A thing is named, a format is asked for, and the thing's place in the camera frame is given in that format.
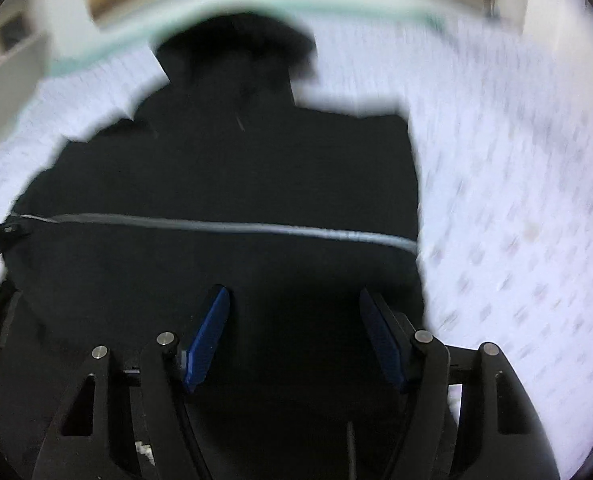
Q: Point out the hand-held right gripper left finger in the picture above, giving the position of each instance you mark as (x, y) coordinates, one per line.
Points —
(209, 340)

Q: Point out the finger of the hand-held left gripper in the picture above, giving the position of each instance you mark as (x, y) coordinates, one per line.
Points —
(1, 236)

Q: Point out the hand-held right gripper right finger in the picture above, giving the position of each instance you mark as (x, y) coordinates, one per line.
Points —
(384, 345)

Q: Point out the black jacket with grey piping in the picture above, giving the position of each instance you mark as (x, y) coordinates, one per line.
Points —
(226, 185)

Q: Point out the white bookshelf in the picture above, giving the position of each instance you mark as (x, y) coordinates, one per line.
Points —
(16, 65)

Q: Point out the white floral quilt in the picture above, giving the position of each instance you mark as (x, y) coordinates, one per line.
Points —
(501, 185)

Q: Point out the green bed sheet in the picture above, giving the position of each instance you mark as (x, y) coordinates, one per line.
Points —
(126, 30)

